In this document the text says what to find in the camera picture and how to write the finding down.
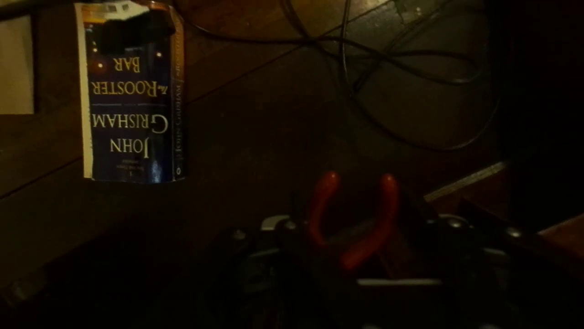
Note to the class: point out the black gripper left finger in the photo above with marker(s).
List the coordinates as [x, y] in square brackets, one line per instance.
[279, 275]

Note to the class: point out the dark wooden secretary desk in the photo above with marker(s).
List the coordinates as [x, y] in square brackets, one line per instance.
[256, 121]

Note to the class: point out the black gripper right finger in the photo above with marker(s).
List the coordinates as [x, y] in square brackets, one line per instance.
[475, 275]

